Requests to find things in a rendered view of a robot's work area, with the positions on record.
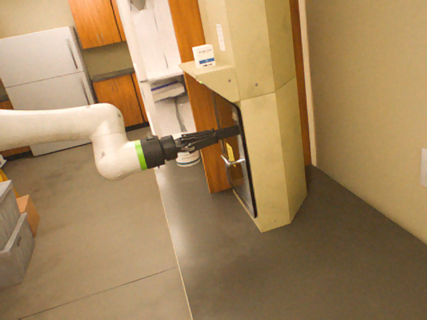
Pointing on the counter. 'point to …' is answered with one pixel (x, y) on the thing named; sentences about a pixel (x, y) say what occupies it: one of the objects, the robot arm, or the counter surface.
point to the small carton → (203, 56)
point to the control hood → (215, 78)
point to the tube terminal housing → (263, 99)
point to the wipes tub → (183, 161)
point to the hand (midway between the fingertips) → (226, 133)
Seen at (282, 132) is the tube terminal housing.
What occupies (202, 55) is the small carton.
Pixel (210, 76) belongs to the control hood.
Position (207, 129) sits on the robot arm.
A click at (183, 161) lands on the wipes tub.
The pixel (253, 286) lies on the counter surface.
